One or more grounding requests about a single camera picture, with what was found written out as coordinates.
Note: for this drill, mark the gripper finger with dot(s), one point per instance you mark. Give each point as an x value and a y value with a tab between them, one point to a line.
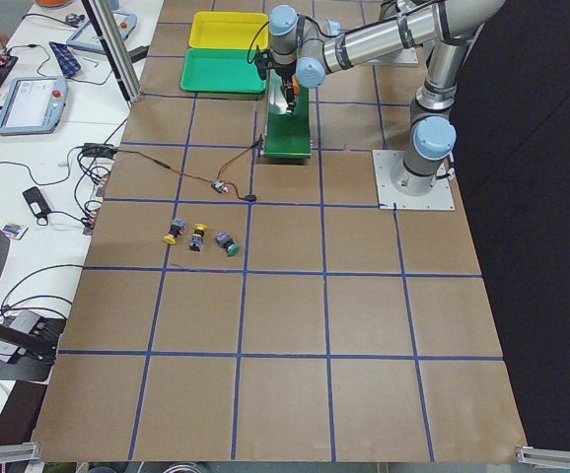
291	105

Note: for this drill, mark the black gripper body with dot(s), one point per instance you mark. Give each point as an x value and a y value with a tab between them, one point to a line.
283	81

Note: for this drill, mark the green push button switch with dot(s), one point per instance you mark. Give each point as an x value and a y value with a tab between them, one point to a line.
225	241

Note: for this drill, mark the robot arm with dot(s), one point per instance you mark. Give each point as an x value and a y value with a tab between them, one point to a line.
302	51

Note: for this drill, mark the green conveyor belt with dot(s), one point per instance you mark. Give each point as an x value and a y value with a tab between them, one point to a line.
287	132

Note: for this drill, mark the green plastic tray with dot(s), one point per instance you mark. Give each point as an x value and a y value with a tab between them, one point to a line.
219	71

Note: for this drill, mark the yellow plastic tray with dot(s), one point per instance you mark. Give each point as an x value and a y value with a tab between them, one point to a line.
228	30

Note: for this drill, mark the small motor controller board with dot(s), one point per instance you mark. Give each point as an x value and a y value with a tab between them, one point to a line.
220	186

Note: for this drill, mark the black power adapter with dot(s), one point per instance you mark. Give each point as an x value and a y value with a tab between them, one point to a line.
138	53

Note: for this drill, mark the yellow push button lower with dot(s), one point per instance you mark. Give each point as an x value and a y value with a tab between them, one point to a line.
176	229

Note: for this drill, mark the yellow push button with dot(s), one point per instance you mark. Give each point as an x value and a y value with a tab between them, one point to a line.
176	229
197	237

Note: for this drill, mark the yellow push button upper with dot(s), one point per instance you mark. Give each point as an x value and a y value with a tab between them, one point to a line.
197	237

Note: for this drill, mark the plaid cloth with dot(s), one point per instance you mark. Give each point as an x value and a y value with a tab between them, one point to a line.
67	62

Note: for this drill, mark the near teach pendant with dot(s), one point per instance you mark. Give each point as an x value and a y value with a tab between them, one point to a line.
34	105

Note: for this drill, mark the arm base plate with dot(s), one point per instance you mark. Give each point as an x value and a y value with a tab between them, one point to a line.
398	189
401	58

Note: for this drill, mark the aluminium frame post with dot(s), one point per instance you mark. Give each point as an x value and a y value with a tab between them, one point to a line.
105	26

